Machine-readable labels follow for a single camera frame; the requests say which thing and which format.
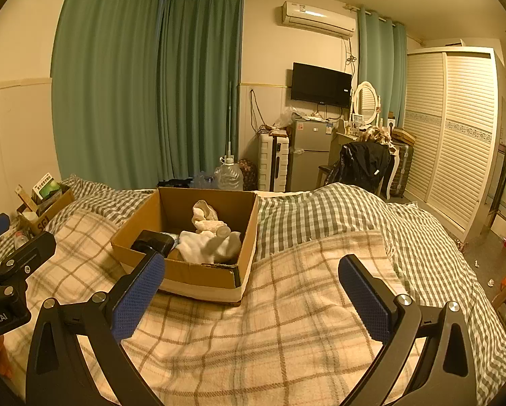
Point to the clear plastic bag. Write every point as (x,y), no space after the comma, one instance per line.
(284,118)

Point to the white oval vanity mirror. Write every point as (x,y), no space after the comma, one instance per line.
(366,100)

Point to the black jacket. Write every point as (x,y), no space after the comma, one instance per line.
(362,163)

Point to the clear water jug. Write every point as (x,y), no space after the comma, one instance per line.
(228,176)

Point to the brown bag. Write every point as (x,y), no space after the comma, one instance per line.
(404,136)

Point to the cream lace scrunchie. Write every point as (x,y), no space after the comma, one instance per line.
(204,215)

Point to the dark chair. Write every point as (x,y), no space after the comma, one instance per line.
(324,171)

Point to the crumpled plastic wrap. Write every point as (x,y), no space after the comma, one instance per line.
(203,179)

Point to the white ribbed suitcase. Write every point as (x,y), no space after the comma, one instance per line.
(273,163)

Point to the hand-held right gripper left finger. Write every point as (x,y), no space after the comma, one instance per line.
(136,298)

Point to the dark suitcase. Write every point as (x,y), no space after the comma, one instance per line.
(403,169)

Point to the white louvred wardrobe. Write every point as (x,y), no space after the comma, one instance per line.
(451,139)

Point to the floral bag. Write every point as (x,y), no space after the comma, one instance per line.
(248,173)

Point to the small clear bottle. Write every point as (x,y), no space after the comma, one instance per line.
(21,240)

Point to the black wall television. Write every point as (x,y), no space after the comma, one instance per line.
(320,84)

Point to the black pouch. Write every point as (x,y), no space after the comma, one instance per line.
(153,243)

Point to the beige plaid blanket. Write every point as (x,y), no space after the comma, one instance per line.
(278,304)

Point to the wide green curtain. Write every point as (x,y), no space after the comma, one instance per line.
(105,84)

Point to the tan patterned cloth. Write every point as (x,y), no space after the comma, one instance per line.
(375,135)

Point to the dark cloth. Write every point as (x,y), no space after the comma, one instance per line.
(174,183)

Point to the pleated green curtain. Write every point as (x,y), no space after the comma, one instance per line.
(200,89)

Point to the white air conditioner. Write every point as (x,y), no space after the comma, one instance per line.
(318,19)

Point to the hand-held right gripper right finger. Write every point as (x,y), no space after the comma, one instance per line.
(365,300)

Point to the blue packet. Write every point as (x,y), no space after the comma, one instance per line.
(176,242)

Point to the white mop pole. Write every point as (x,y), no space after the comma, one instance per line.
(229,122)

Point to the green gingham duvet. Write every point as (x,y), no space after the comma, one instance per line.
(417,241)

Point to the silver small fridge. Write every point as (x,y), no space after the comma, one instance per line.
(311,156)

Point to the narrow green curtain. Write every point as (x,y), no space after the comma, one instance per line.
(381,63)

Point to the green and white carton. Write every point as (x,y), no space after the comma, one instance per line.
(46,188)

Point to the white sock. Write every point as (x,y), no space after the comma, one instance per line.
(202,246)

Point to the small printed cardboard box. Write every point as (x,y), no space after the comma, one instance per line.
(46,220)

